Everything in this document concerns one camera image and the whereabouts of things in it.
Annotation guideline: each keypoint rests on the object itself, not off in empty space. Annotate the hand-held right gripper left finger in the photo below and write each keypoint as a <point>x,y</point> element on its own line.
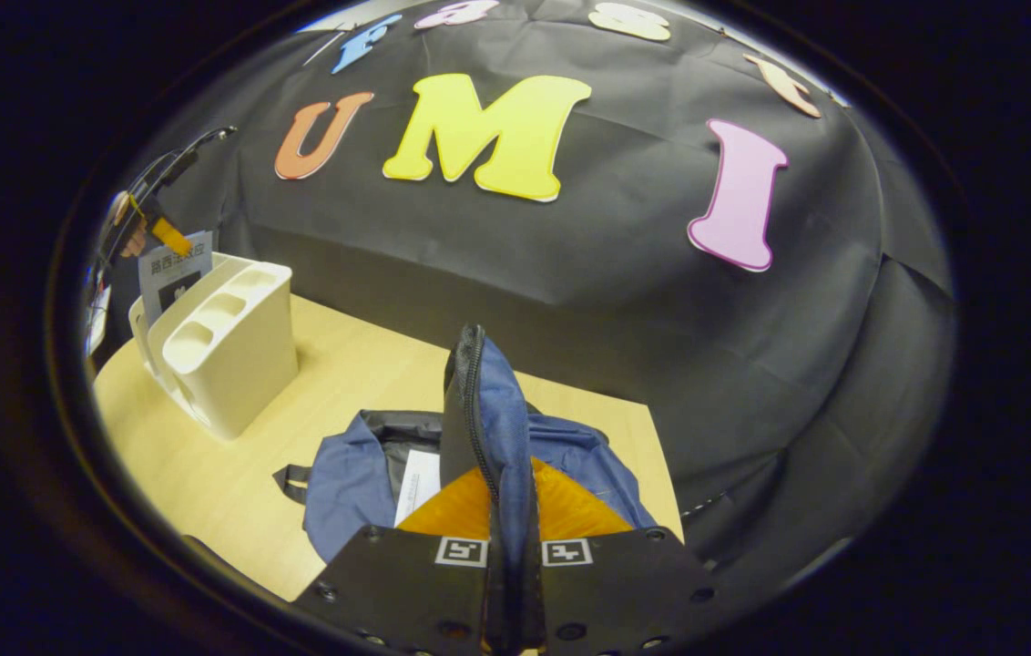
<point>388,583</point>

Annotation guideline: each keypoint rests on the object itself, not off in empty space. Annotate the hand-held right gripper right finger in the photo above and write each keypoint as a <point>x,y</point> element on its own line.
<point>625,592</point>

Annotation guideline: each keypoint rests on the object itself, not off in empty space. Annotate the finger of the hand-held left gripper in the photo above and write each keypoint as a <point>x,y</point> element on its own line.
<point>171,237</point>

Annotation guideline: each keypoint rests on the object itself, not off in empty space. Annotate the white book dark picture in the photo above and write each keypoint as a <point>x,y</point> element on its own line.
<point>174,282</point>

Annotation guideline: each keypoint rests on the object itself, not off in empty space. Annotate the grey patterned book red figure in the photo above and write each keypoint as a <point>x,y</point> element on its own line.
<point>418,483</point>

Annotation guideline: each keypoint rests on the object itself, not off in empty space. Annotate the blue schoolbag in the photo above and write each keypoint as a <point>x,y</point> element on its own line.
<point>342,483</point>

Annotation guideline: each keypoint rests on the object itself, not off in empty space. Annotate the cream plastic bookshelf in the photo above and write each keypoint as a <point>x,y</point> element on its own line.
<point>233,364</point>

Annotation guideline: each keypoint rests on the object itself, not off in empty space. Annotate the black backdrop cloth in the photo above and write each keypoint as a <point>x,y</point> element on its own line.
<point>616,292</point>

